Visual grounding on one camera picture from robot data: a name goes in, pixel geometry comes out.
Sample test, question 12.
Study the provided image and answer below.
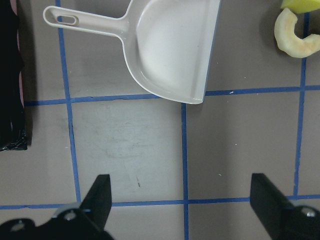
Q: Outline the yellow green sponge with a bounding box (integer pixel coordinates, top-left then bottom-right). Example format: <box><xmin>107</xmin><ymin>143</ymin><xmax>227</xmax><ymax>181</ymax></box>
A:
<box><xmin>280</xmin><ymin>0</ymin><xmax>320</xmax><ymax>14</ymax></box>

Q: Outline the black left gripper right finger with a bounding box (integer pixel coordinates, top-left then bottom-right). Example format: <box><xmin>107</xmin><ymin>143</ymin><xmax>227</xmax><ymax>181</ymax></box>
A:
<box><xmin>250</xmin><ymin>173</ymin><xmax>294</xmax><ymax>240</ymax></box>

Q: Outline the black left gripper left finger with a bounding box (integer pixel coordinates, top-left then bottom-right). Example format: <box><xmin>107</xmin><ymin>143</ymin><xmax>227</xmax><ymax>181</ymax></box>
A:
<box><xmin>79</xmin><ymin>174</ymin><xmax>112</xmax><ymax>231</ymax></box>

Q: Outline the beige plastic dustpan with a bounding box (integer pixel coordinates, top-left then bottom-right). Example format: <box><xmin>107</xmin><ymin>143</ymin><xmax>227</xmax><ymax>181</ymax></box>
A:
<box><xmin>42</xmin><ymin>0</ymin><xmax>221</xmax><ymax>105</ymax></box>

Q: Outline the black trash bag bin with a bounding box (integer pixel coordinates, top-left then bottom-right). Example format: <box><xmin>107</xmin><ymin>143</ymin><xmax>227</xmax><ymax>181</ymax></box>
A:
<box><xmin>0</xmin><ymin>0</ymin><xmax>28</xmax><ymax>151</ymax></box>

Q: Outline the pale apple peel slice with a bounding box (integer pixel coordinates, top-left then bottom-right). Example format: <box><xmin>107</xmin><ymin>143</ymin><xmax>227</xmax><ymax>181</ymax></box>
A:
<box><xmin>274</xmin><ymin>8</ymin><xmax>320</xmax><ymax>59</ymax></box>

